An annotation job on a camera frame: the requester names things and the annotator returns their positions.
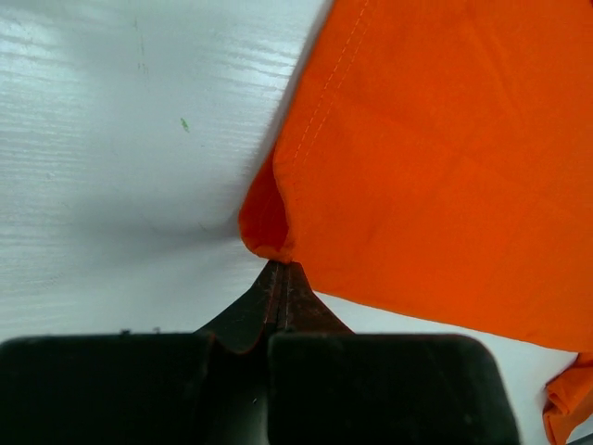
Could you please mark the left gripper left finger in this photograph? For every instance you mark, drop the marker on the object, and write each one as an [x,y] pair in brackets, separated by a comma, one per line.
[241,325]

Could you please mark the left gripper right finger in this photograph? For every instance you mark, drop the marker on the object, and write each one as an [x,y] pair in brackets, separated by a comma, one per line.
[300,310]

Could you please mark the orange t shirt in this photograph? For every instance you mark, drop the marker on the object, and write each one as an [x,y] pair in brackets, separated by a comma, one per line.
[436,161]

